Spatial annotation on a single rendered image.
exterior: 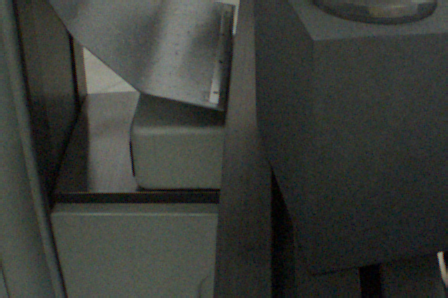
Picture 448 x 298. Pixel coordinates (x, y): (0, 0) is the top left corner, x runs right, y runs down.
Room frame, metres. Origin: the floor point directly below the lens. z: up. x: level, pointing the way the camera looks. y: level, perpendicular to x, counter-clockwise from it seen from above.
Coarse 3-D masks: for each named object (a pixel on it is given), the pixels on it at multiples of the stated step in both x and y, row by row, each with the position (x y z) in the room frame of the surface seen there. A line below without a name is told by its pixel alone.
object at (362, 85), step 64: (256, 0) 0.71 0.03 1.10; (320, 0) 0.56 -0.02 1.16; (384, 0) 0.55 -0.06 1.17; (256, 64) 0.71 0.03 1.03; (320, 64) 0.51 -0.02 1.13; (384, 64) 0.52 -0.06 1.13; (320, 128) 0.51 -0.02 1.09; (384, 128) 0.52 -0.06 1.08; (320, 192) 0.51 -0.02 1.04; (384, 192) 0.52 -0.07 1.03; (320, 256) 0.51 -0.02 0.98; (384, 256) 0.52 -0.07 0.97
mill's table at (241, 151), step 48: (240, 0) 1.04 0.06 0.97; (240, 48) 0.89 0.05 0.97; (240, 96) 0.78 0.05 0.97; (240, 144) 0.69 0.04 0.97; (240, 192) 0.62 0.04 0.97; (240, 240) 0.55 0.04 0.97; (288, 240) 0.58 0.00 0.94; (240, 288) 0.49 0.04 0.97; (288, 288) 0.52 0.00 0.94; (336, 288) 0.49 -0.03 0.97; (384, 288) 0.49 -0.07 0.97; (432, 288) 0.49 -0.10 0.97
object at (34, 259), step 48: (0, 0) 0.88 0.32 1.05; (0, 48) 0.88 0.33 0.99; (48, 48) 1.02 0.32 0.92; (0, 96) 0.86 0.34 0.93; (48, 96) 0.99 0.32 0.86; (0, 144) 0.86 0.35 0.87; (48, 144) 0.94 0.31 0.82; (0, 192) 0.85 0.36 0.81; (48, 192) 0.91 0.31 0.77; (0, 240) 0.84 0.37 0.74; (48, 240) 0.89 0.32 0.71; (0, 288) 0.84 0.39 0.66; (48, 288) 0.87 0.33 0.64
